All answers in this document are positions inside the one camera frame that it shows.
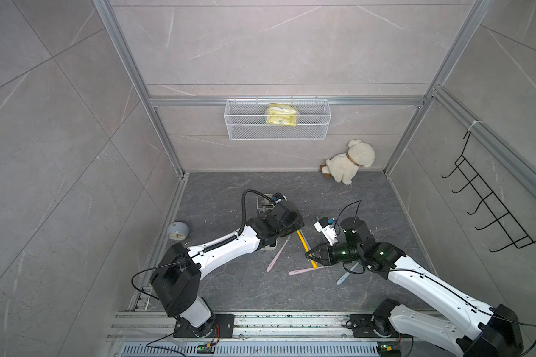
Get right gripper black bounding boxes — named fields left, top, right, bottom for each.
left=304, top=240, right=361, bottom=266

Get yellow toothbrush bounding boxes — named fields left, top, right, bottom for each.
left=297, top=230, right=311, bottom=253

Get cream toothbrush holder organizer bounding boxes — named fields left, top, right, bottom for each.
left=256, top=196, right=274, bottom=217

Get pink toothbrush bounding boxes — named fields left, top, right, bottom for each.
left=287, top=266, right=327, bottom=276
left=266, top=236, right=291, bottom=272

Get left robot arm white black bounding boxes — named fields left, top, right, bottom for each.
left=150, top=199, right=304, bottom=336

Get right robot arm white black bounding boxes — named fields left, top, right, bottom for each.
left=306, top=217, right=524, bottom=356

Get pale blue toothbrush lower right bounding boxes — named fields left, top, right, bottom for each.
left=336, top=263, right=359, bottom=286

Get white plush dog toy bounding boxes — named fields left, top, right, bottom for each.
left=320, top=139, right=375, bottom=185

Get yellow wipes packet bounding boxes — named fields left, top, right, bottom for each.
left=265, top=104, right=299, bottom=126

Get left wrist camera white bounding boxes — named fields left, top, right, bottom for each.
left=271, top=193, right=286, bottom=203

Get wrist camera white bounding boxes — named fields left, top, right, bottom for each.
left=314, top=217, right=338, bottom=246
left=271, top=193, right=286, bottom=203

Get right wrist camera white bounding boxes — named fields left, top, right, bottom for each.
left=314, top=217, right=338, bottom=246

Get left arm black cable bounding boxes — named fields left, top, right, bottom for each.
left=236, top=189, right=278, bottom=237

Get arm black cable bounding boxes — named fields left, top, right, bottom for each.
left=334, top=199, right=536, bottom=345
left=236, top=189, right=278, bottom=237

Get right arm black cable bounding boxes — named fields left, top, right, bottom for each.
left=334, top=199, right=536, bottom=345

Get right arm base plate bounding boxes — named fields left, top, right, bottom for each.
left=344, top=314, right=411, bottom=339

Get white wire mesh basket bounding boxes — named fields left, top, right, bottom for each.
left=224, top=99, right=331, bottom=141

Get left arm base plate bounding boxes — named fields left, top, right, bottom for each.
left=173, top=314, right=235, bottom=339

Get black wire hook rack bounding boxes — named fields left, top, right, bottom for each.
left=441, top=132, right=536, bottom=253

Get aluminium mounting rail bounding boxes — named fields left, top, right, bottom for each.
left=106, top=311, right=479, bottom=342

